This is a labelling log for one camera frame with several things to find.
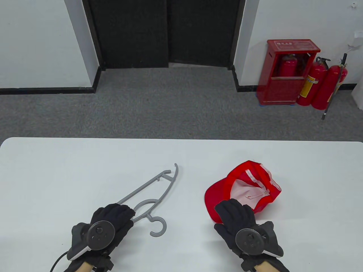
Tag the person's right hand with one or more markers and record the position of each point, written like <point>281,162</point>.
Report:
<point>235,218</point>

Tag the person's left hand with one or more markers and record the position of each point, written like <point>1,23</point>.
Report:
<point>119,218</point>

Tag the red baseball cap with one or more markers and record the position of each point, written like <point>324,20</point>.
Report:
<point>218,195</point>

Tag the gray plastic hanger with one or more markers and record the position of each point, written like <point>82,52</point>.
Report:
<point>162,225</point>

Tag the person's right forearm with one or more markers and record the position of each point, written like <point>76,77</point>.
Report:
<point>263,267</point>

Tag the person's left forearm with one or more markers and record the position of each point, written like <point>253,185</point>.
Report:
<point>85,267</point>

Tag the dark gray left controller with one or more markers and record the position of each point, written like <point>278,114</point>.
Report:
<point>100,235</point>

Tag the dark gray controller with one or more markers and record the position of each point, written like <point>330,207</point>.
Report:
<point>100,235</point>
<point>249,240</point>

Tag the dark gray right controller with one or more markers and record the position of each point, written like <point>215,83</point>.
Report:
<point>249,240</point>

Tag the red fire extinguisher cabinet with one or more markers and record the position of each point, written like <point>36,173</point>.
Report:
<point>279,89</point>

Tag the red extinguisher with yellow label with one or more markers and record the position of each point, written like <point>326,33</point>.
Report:
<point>310,82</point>

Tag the red fire extinguisher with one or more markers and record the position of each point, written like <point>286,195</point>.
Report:
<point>326,87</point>
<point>333,90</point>

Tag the red extinguisher inside cabinet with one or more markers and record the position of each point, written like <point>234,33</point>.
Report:
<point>287,66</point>

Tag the red fire extinguisher right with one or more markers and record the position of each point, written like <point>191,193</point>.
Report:
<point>333,90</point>

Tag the black door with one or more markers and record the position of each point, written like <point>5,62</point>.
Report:
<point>202,31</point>
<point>130,34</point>

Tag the white object at wall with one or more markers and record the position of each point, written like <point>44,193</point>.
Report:
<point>358,96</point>

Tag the white paper on wall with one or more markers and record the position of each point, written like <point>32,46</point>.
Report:
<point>356,39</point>

